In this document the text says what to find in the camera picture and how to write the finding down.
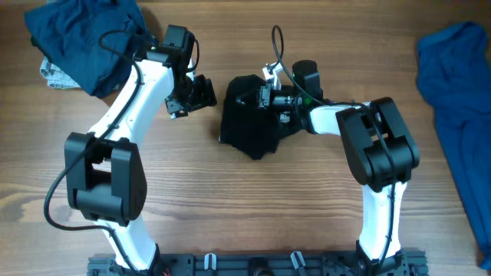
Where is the black polo shirt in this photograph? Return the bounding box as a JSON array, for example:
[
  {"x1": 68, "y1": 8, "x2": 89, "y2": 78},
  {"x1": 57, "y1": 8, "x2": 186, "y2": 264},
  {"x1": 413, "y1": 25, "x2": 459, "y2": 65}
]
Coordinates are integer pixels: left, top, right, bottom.
[{"x1": 219, "y1": 74, "x2": 301, "y2": 160}]

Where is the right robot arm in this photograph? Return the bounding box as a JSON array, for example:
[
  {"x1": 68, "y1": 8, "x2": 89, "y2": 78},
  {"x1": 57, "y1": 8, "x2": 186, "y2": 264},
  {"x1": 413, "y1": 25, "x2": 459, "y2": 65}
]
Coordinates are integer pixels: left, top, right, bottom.
[{"x1": 258, "y1": 60, "x2": 420, "y2": 275}]

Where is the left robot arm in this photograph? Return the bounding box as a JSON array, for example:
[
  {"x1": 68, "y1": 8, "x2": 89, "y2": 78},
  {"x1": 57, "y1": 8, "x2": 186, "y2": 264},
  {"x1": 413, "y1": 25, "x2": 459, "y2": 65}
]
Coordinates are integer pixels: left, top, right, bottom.
[{"x1": 64, "y1": 25, "x2": 216, "y2": 275}]

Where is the folded dark blue garment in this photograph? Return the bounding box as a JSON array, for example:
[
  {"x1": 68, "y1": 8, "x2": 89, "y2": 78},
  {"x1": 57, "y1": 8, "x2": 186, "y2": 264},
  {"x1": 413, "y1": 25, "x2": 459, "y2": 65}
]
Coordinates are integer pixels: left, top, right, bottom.
[{"x1": 25, "y1": 0, "x2": 155, "y2": 98}]

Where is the white patterned folded cloth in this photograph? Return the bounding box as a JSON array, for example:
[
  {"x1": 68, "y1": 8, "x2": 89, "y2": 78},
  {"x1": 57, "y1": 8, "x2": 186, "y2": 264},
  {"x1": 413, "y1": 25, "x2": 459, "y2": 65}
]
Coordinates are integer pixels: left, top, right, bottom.
[{"x1": 39, "y1": 57, "x2": 81, "y2": 90}]

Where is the bright blue shirt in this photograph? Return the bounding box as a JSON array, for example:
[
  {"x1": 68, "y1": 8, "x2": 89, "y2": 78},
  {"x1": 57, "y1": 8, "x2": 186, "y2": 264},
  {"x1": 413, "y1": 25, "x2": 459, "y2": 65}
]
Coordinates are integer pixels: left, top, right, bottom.
[{"x1": 417, "y1": 21, "x2": 490, "y2": 270}]

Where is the left black cable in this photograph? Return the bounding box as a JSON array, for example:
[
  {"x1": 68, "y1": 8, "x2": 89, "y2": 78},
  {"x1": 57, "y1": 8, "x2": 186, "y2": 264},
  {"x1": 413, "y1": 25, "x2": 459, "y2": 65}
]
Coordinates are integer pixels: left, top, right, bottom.
[{"x1": 42, "y1": 28, "x2": 201, "y2": 276}]

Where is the black cable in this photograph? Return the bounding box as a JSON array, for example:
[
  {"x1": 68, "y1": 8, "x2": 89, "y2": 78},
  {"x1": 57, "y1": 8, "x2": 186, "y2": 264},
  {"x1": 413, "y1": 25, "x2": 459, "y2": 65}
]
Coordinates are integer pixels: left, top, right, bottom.
[
  {"x1": 270, "y1": 25, "x2": 397, "y2": 265},
  {"x1": 42, "y1": 28, "x2": 201, "y2": 276}
]

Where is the right black cable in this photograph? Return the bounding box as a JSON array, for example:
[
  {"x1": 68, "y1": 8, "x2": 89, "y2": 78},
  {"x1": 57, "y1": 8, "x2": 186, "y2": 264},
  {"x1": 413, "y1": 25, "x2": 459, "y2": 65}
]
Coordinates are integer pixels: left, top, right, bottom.
[{"x1": 270, "y1": 25, "x2": 397, "y2": 265}]

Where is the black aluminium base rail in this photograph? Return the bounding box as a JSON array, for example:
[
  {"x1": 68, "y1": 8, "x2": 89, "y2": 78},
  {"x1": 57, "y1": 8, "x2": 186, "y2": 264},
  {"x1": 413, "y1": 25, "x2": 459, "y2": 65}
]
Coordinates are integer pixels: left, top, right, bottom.
[{"x1": 87, "y1": 249, "x2": 430, "y2": 276}]

